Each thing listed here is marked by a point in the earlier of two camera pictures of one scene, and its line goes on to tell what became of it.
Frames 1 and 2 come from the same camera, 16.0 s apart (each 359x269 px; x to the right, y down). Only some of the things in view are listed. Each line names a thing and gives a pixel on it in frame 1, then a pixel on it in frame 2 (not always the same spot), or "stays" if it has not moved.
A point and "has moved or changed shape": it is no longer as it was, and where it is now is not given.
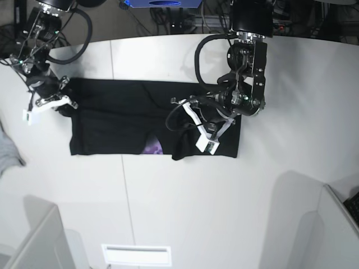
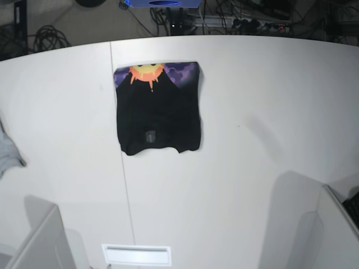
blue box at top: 163,4 stays
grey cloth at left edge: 9,156 stays
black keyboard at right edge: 351,204 stays
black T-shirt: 110,116 has moved or changed shape
